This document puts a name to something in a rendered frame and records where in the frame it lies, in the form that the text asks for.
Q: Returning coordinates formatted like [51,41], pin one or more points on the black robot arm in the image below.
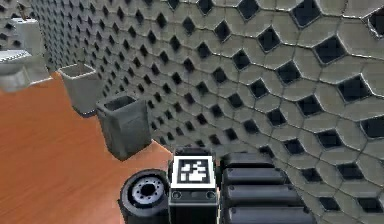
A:
[253,190]

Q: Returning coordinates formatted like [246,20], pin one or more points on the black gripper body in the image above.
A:
[145,196]

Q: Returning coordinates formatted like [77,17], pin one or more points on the dark grey square bin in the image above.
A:
[125,128]

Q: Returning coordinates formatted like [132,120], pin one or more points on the white toilet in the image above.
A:
[20,56]

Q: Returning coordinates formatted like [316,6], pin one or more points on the pale grey square bin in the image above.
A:
[81,88]

